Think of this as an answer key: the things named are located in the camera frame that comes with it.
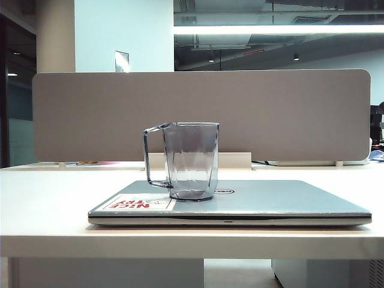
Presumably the long white ceiling light strip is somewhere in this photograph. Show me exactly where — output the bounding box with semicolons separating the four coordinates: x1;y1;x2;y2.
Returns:
173;24;384;35

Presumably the dark glass door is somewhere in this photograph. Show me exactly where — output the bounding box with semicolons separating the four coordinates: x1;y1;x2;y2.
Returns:
0;14;37;169

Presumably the transparent grey faceted water cup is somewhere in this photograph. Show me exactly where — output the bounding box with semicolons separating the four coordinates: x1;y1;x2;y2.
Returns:
142;121;220;202

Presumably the white sticker with red text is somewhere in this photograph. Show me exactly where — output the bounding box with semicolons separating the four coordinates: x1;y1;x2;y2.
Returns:
96;194;176;211

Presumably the framed wall notice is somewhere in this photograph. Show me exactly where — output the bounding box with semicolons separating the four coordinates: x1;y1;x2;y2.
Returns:
114;50;130;73

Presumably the ceiling air vent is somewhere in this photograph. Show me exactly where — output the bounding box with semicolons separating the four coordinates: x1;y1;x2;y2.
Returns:
292;15;329;25

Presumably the silver Dell laptop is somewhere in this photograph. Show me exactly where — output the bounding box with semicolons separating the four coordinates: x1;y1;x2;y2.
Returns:
88;179;373;226

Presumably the beige fabric desk divider panel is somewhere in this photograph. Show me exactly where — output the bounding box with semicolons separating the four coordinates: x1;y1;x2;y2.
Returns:
31;68;373;163

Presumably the black office chair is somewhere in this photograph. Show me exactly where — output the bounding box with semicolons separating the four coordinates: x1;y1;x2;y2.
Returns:
370;101;384;142

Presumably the white desk leg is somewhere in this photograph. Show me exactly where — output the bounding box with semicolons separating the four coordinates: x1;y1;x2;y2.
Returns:
0;257;10;288

